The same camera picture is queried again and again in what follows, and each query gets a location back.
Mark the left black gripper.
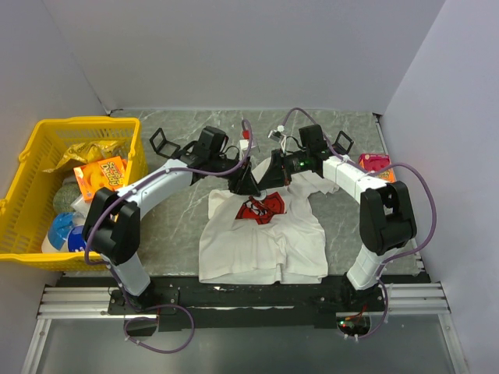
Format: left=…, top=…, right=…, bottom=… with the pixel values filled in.
left=210, top=152, right=261, bottom=198

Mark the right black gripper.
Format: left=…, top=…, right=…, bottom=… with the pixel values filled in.
left=257, top=150, right=310, bottom=190

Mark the white Coca-Cola t-shirt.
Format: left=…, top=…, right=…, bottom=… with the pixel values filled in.
left=198, top=171, right=338, bottom=285

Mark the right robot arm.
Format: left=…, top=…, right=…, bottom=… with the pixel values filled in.
left=256, top=125, right=417, bottom=311

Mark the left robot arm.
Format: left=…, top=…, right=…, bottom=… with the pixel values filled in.
left=82, top=120, right=253, bottom=313

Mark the black folding mirror right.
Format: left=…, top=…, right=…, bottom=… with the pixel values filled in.
left=333, top=130, right=354, bottom=155

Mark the black folding mirror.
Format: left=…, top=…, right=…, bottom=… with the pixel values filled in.
left=333, top=130, right=354, bottom=155
left=149, top=128, right=180, bottom=159

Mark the black folding mirror left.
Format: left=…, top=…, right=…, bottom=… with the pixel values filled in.
left=149, top=128, right=180, bottom=159

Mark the pink orange sponge box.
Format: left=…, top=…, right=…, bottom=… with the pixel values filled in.
left=358, top=153, right=396, bottom=182

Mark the gold snack bag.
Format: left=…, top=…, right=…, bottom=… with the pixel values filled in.
left=41, top=140, right=128, bottom=175

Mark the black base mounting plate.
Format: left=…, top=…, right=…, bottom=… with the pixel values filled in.
left=107, top=270, right=432, bottom=332

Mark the orange Scrub Daddy box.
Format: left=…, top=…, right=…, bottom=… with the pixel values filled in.
left=73, top=156, right=126, bottom=203

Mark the blue white canister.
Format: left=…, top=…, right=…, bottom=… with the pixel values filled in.
left=66, top=226, right=87, bottom=252

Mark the green scrub sponge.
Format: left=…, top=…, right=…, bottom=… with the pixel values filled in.
left=52, top=182, right=81, bottom=214

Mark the blue lid white container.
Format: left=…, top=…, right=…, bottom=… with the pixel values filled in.
left=41, top=213, right=75, bottom=254

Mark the yellow plastic basket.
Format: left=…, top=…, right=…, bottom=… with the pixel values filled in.
left=1, top=116, right=148, bottom=272

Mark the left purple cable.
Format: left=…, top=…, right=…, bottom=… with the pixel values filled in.
left=83, top=118, right=254, bottom=355

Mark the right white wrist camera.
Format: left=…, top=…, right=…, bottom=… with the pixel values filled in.
left=267, top=125, right=287, bottom=143

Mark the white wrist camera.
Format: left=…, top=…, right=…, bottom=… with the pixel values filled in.
left=267, top=125, right=287, bottom=143
left=239, top=139, right=260, bottom=157

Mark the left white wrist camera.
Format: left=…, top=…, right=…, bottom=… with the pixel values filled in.
left=239, top=139, right=260, bottom=157

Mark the aluminium rail frame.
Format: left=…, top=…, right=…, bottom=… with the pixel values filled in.
left=21, top=283, right=129, bottom=374

